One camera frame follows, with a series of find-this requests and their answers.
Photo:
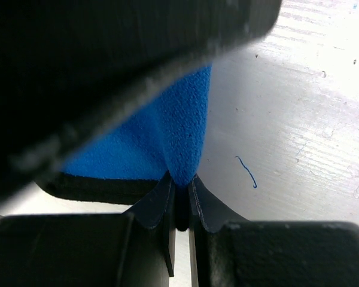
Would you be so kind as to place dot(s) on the blue towel with black trim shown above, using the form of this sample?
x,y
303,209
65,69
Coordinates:
x,y
166,136

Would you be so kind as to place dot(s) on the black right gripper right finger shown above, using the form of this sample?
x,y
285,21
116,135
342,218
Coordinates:
x,y
228,250

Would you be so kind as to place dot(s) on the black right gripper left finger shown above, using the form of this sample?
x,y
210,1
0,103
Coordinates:
x,y
133,248

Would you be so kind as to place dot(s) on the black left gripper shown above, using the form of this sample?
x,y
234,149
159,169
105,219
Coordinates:
x,y
71,70

